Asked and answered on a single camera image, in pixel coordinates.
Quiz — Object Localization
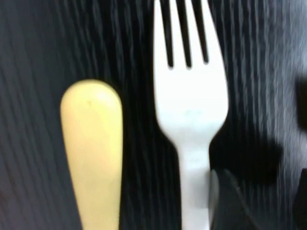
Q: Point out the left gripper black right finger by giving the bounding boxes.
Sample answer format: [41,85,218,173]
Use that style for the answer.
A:
[294,167,307,230]

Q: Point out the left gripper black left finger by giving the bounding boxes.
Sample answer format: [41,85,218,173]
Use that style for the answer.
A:
[207,168,250,230]

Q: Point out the white plastic fork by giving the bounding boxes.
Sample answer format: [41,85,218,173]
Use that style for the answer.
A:
[153,0,229,230]

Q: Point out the yellow plastic fork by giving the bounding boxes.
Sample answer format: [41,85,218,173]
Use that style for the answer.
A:
[59,79,124,230]

